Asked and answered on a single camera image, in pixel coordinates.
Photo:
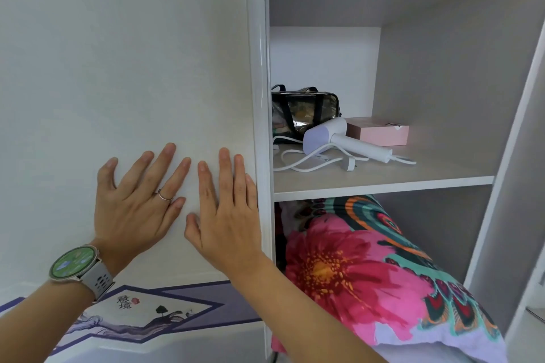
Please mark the person's left hand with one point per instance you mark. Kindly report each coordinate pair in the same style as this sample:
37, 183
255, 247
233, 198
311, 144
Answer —
132, 209

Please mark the person's right hand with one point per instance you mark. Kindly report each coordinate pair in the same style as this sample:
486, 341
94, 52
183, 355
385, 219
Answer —
230, 231

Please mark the person's right forearm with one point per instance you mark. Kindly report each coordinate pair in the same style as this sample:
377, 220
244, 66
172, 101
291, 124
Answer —
298, 316

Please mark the white smartwatch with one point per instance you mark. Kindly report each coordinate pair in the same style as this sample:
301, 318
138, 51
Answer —
72, 262

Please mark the white hair dryer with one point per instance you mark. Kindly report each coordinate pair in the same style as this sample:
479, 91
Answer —
323, 135

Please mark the clear black toiletry bag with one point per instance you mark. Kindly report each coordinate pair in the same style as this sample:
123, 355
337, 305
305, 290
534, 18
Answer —
306, 107

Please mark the pink box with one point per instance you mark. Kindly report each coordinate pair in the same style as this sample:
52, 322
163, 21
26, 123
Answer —
379, 133

